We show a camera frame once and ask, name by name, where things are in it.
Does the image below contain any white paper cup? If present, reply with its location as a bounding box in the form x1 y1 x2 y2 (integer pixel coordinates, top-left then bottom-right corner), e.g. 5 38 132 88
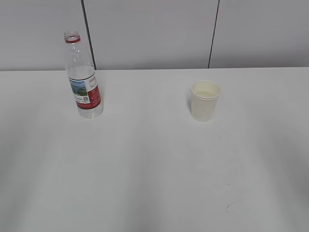
190 80 221 122

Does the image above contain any clear plastic water bottle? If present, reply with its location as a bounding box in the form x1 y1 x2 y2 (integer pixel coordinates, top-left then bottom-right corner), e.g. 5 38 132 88
64 31 103 119

